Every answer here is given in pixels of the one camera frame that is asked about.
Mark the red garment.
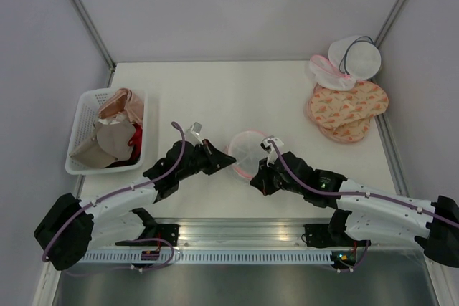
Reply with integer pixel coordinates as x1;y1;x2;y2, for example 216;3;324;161
128;123;143;147

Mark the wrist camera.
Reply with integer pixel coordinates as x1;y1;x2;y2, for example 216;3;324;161
186;122;202;145
260;135;284;165

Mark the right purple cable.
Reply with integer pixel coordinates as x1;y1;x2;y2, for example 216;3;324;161
267;140;459;221

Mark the floral laundry bag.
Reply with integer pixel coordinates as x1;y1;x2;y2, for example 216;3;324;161
308;81;389;130
303;101;371;143

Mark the aluminium frame post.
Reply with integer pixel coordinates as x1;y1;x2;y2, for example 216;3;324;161
70;0;116;72
374;0;408;48

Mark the floral laundry bag upper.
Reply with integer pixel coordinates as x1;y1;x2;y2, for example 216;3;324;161
308;81;389;130

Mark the white plastic basket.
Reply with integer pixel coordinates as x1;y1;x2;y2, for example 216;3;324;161
65;87;148;176

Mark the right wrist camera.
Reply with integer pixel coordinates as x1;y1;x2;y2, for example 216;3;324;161
260;135;284;165

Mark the beige bra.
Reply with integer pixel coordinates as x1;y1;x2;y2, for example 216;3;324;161
69;121;136;169

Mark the pink-trimmed mesh laundry bag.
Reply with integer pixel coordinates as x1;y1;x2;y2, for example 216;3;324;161
225;130;267;183

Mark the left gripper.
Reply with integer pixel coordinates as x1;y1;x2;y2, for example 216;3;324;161
177;138;235;181

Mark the floral laundry bag lower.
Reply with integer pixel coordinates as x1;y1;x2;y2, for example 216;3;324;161
303;101;371;143

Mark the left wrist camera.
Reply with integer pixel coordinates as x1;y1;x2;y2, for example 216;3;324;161
186;122;202;145

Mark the white mesh bag blue trim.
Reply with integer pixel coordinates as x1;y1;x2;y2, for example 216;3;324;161
328;35;382;80

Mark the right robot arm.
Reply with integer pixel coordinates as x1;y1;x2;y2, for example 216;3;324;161
250;152;458;268

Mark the right aluminium frame post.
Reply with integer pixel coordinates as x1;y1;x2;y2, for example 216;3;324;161
374;0;408;48

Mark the white mesh bag pink trim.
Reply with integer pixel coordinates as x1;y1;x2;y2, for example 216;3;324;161
308;54;356;91

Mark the left aluminium frame post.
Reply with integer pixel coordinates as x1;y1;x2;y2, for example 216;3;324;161
70;0;116;72

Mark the white slotted cable duct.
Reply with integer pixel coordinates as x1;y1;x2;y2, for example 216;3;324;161
79;248;333;265

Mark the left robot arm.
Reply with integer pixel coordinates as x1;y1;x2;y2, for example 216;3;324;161
34;140;237;271

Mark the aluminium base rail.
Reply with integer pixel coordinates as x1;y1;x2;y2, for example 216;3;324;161
82;216;441;249

